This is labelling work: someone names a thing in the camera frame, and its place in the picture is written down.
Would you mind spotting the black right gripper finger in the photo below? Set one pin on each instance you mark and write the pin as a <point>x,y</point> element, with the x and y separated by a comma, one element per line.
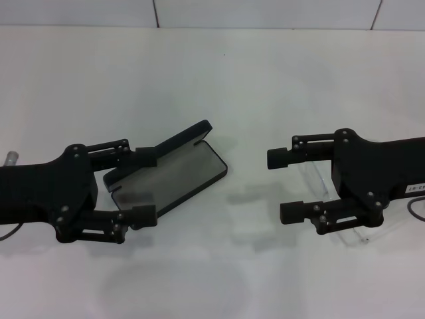
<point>279,159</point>
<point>292,212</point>

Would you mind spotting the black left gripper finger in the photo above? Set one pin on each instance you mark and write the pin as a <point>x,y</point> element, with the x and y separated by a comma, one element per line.
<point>146,156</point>
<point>142,214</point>

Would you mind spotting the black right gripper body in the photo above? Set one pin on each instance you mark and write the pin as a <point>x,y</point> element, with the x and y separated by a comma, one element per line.
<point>365,166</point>

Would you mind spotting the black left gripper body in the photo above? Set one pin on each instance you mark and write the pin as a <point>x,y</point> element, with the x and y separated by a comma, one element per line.
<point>50,189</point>

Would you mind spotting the clear white glasses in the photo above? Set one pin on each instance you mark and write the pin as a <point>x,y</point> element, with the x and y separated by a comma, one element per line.
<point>323,187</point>

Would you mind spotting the black glasses case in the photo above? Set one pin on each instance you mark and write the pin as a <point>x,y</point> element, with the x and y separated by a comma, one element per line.
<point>186,179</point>

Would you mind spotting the left gripper silver cylinder port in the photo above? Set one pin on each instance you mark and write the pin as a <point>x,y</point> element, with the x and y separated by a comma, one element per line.
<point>11,157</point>

